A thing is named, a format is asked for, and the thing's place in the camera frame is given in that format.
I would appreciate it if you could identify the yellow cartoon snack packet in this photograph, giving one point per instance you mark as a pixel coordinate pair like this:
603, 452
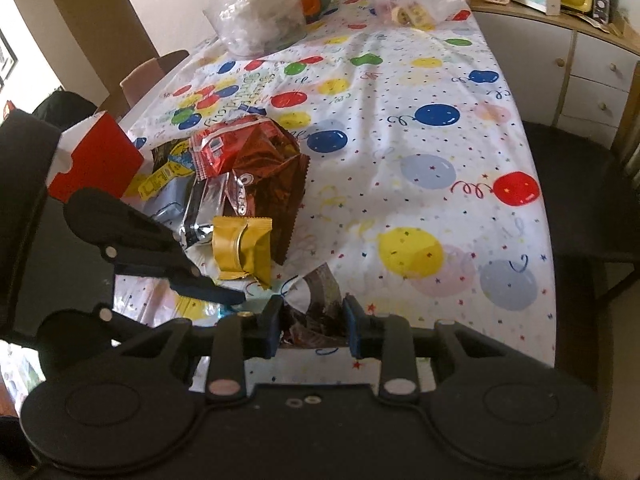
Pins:
160, 172

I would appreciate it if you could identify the red snack packet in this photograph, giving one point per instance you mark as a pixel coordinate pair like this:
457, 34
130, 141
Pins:
225, 142

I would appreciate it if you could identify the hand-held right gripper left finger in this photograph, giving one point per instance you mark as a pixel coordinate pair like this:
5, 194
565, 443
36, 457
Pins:
274, 330

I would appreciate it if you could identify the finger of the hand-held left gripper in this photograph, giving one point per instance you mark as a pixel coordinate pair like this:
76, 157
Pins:
210, 292
130, 324

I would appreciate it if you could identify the light wooden chair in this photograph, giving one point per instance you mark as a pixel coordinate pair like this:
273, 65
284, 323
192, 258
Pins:
150, 75

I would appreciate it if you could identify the framed wall picture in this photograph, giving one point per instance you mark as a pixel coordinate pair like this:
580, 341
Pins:
6, 60

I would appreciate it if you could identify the dark cloth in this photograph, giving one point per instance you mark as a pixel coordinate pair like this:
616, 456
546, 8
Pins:
65, 105

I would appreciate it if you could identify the dark seat wooden chair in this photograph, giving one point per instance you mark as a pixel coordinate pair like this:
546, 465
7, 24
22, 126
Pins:
565, 180

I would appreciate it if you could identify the red cardboard box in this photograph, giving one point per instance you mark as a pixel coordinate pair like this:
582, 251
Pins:
100, 155

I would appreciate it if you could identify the large clear plastic bag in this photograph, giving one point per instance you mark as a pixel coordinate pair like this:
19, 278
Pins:
255, 10

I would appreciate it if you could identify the white drawer cabinet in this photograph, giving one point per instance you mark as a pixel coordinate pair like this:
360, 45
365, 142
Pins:
530, 60

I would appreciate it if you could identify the brown snack packet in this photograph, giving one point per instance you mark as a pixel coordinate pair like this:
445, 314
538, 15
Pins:
280, 185

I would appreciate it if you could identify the white blue snack packet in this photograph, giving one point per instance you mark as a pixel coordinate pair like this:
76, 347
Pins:
167, 202

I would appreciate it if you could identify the balloon print tablecloth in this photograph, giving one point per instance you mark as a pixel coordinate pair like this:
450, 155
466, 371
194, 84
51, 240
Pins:
400, 135

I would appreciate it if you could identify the dark grey snack packet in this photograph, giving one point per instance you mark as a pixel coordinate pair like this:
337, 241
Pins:
320, 295

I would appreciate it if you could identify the silver black cookie packet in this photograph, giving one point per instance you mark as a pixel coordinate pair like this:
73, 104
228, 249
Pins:
205, 210

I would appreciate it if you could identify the small white box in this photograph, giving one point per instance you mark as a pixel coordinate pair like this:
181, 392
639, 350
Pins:
554, 2

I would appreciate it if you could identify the pale yellow small box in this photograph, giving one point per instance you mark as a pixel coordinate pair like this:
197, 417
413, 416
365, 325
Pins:
415, 15

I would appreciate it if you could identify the golden yellow snack packet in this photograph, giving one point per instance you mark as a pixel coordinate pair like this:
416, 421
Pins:
250, 250

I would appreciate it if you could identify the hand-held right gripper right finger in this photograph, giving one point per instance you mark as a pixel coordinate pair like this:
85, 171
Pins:
351, 330

